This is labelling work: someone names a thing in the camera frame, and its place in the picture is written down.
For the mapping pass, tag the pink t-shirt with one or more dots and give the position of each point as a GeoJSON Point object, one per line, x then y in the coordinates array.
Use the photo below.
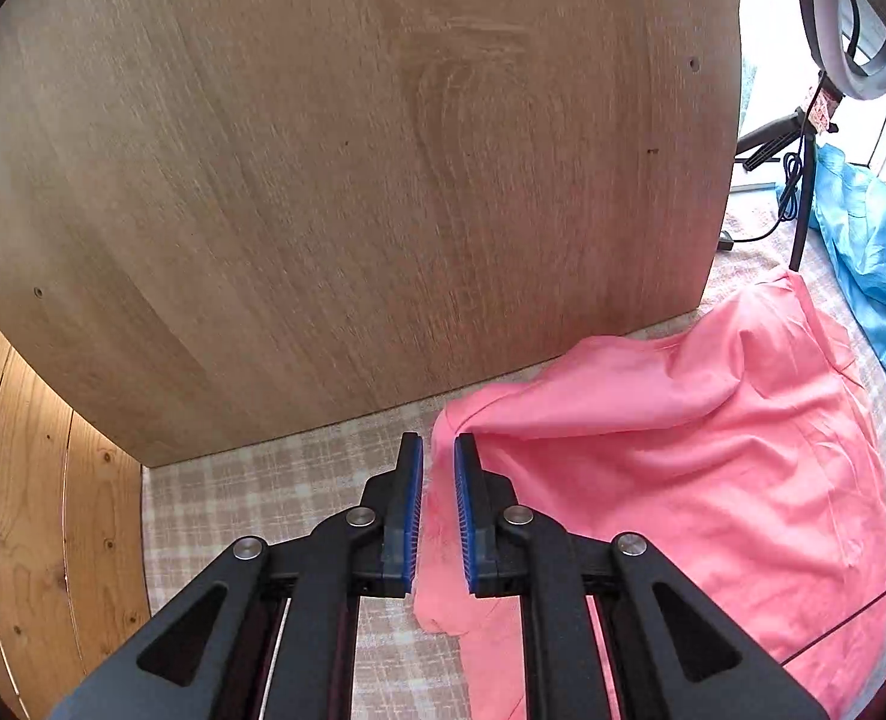
{"type": "Point", "coordinates": [675, 450]}

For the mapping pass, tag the pine wood panel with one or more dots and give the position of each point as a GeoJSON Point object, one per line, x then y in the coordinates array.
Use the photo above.
{"type": "Point", "coordinates": [38, 502]}

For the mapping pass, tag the blue garment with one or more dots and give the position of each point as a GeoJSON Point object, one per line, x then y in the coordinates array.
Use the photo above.
{"type": "Point", "coordinates": [862, 255]}

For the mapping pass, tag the red and white tag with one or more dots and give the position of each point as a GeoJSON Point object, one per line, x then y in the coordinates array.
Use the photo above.
{"type": "Point", "coordinates": [821, 111]}

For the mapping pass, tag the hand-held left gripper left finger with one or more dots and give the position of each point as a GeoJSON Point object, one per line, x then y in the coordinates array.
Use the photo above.
{"type": "Point", "coordinates": [415, 510]}

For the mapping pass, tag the light wooden board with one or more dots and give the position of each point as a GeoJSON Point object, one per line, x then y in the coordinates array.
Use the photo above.
{"type": "Point", "coordinates": [338, 165]}

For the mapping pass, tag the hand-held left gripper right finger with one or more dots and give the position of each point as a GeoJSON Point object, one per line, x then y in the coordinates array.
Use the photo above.
{"type": "Point", "coordinates": [464, 517]}

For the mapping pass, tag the black tripod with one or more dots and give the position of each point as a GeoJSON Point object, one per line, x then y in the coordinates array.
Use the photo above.
{"type": "Point", "coordinates": [802, 202]}

